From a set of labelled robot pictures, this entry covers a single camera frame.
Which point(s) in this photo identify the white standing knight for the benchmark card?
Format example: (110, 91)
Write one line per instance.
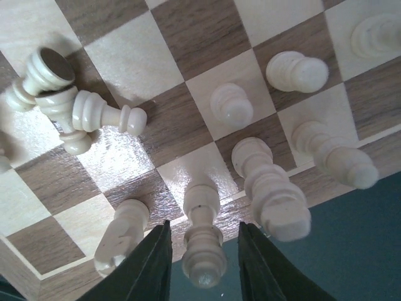
(122, 235)

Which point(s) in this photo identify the white standing piece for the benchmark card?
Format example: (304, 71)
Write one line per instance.
(278, 205)
(376, 36)
(334, 156)

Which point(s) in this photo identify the wooden chess board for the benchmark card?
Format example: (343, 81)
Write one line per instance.
(168, 57)

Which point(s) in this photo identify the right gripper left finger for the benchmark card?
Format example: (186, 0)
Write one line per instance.
(144, 275)

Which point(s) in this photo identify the white chess pawn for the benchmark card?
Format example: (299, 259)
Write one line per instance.
(231, 106)

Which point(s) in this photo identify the white bishop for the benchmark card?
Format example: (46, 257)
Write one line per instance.
(204, 262)

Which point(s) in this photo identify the white chess pieces pile lower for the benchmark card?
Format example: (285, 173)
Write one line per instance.
(48, 84)

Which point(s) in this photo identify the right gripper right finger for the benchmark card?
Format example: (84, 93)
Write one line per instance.
(266, 274)

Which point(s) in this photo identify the white standing pawn front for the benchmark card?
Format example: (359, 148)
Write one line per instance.
(292, 71)

